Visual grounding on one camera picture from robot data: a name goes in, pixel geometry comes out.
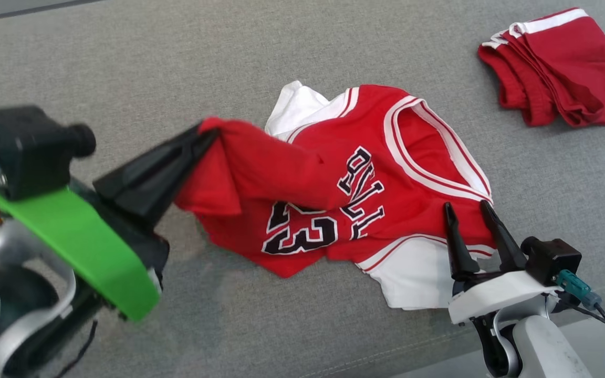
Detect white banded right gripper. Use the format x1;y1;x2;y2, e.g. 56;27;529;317
443;200;563;324

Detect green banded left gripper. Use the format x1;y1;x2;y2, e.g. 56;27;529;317
0;122;220;322

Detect red basketball jersey number 23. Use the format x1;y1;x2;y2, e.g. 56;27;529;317
174;80;497;310

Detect red shorts with white stripe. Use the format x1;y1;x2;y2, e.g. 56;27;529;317
478;7;605;128

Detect teal right camera cable connector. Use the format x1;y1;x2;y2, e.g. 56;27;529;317
556;269;602;310

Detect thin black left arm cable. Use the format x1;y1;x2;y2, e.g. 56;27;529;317
53;319;98;378

